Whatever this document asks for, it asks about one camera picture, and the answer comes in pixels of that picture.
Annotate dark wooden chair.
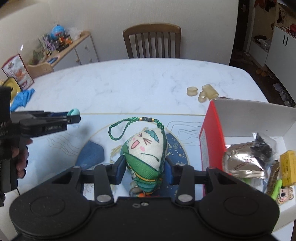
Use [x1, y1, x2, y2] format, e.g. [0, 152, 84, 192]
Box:
[122, 23, 181, 59]

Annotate yellow small box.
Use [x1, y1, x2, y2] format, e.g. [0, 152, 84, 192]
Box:
[280, 151, 296, 187]

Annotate teal small object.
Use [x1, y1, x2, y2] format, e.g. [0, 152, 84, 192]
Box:
[67, 108, 80, 116]

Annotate cartoon girl sticker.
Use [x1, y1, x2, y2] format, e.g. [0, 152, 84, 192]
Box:
[276, 186, 295, 205]

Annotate gold foil packet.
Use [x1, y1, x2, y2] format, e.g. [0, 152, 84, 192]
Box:
[222, 142, 267, 179]

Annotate green tube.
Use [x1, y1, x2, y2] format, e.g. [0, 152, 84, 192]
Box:
[271, 179, 282, 201]

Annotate beige rubber tube piece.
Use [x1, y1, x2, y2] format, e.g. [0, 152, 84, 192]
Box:
[198, 84, 219, 103]

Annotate green white plush charm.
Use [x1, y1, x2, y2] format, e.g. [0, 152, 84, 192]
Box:
[108, 117, 168, 194]

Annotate red snack bag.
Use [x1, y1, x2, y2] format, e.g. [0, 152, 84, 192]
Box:
[1, 54, 34, 90]

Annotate person hand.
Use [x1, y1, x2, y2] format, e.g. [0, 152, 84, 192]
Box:
[11, 138, 33, 179]

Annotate white sideboard cabinet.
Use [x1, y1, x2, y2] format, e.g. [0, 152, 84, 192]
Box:
[26, 31, 99, 79]

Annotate blue cloth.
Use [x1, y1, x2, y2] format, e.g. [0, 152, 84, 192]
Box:
[11, 88, 35, 112]

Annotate red white cardboard box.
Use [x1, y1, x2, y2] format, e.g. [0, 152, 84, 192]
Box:
[196, 98, 295, 240]

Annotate blue globe toy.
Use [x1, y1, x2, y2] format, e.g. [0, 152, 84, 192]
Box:
[50, 25, 65, 41]

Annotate white wall cabinets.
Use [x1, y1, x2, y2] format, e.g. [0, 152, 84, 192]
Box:
[248, 0, 296, 103]

